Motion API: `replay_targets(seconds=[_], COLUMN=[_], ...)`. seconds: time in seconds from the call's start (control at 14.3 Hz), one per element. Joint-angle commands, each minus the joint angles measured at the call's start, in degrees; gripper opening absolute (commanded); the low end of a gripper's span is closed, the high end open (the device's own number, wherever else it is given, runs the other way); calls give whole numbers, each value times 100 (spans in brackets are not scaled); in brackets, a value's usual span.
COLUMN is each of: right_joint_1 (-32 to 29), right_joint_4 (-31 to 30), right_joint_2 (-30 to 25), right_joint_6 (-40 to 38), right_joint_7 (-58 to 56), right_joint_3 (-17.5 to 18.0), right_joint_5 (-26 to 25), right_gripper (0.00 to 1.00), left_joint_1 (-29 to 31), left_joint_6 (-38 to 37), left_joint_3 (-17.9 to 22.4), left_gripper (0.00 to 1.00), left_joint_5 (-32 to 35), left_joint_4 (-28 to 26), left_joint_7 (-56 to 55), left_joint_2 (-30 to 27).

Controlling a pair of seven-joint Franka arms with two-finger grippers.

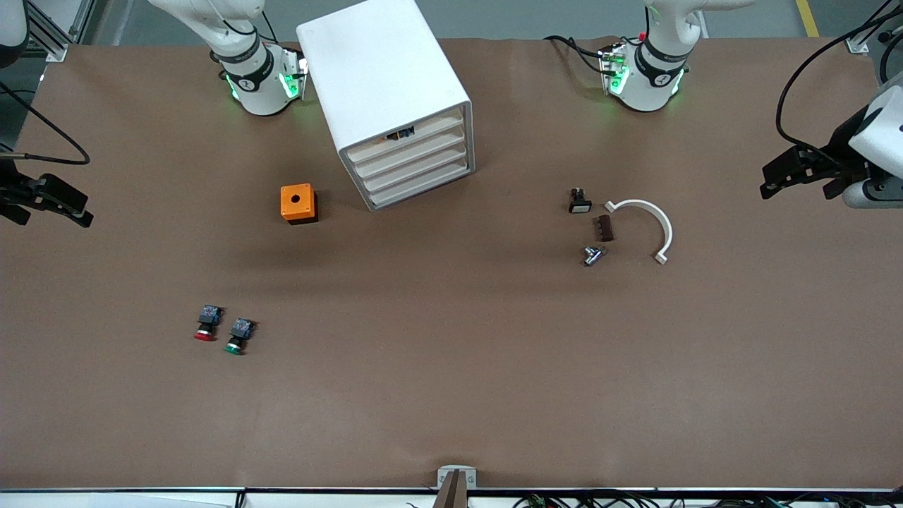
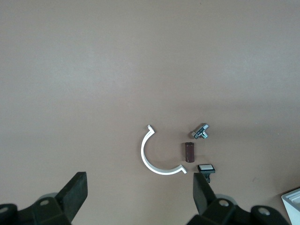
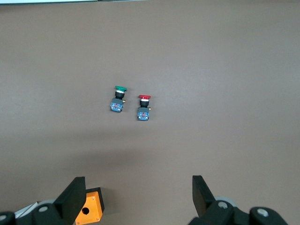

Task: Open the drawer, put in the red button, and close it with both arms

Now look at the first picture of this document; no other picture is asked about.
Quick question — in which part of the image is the red push button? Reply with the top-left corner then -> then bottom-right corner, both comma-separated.
194,305 -> 225,342

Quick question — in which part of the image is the green push button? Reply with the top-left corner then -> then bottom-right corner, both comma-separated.
224,317 -> 259,356

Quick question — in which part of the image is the orange button box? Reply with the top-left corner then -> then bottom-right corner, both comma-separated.
280,183 -> 319,226

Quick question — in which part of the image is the white drawer cabinet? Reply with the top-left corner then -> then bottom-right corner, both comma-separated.
296,0 -> 476,212

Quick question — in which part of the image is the white curved plastic arc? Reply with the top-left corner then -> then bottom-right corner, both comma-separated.
605,199 -> 674,266

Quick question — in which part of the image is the yellow floor tape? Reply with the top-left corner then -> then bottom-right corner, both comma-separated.
796,0 -> 823,38

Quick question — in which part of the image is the brown table cover mat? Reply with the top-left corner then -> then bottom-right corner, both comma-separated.
0,35 -> 903,492

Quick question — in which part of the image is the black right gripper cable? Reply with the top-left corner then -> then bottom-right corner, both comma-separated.
0,81 -> 91,167

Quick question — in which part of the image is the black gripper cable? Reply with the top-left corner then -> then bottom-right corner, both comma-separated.
0,81 -> 91,167
775,0 -> 903,155

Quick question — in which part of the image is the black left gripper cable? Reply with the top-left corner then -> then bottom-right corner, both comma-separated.
775,0 -> 903,155

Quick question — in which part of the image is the thin black cable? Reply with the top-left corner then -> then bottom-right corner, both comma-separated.
878,41 -> 903,89

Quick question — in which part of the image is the aluminium frame extrusion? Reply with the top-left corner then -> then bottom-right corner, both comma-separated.
845,0 -> 903,55
21,0 -> 96,63

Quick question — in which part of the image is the black arm base cable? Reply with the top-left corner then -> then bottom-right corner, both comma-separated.
543,34 -> 609,75

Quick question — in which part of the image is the white table edge rail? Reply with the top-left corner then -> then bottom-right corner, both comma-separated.
0,487 -> 903,508

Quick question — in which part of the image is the black cable bundle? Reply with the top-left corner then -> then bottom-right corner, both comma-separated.
514,490 -> 903,508

